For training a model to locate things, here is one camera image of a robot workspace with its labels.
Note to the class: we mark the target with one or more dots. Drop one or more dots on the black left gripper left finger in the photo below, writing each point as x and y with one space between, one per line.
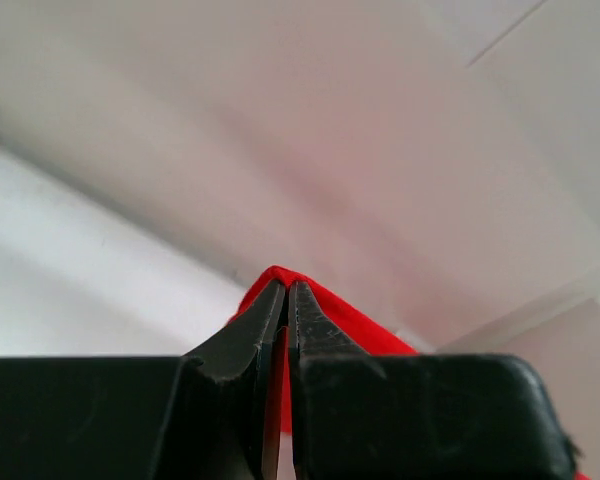
212 413

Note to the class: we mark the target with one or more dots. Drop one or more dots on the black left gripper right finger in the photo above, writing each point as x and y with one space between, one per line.
405 410

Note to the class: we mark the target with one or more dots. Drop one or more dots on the red t-shirt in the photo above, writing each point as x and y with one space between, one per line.
330 325

